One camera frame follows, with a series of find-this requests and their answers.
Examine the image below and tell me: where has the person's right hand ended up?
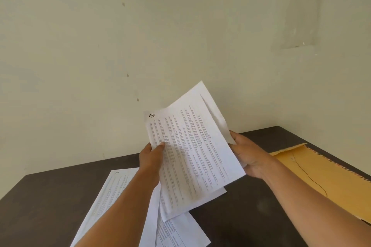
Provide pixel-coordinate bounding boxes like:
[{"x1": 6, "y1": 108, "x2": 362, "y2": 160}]
[{"x1": 228, "y1": 130, "x2": 278, "y2": 181}]

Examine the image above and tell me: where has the person's left hand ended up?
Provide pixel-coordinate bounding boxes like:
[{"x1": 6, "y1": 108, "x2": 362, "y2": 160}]
[{"x1": 138, "y1": 141, "x2": 166, "y2": 187}]

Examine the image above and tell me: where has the white paper with circled mark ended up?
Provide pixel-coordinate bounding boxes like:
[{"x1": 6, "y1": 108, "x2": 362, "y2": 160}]
[{"x1": 144, "y1": 81, "x2": 247, "y2": 215}]

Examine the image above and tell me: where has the white paper with blue print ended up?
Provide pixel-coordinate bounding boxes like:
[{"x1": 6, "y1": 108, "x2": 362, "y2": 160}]
[{"x1": 69, "y1": 167, "x2": 162, "y2": 247}]

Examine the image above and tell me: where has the brown envelope with striped border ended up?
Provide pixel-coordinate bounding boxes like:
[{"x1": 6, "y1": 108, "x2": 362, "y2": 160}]
[{"x1": 269, "y1": 142, "x2": 371, "y2": 224}]

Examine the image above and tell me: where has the person's right forearm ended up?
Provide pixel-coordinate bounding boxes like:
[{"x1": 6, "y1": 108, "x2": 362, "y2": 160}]
[{"x1": 262, "y1": 158, "x2": 371, "y2": 247}]

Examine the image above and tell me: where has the person's left forearm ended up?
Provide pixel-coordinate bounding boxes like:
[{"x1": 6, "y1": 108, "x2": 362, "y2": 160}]
[{"x1": 74, "y1": 167, "x2": 162, "y2": 247}]

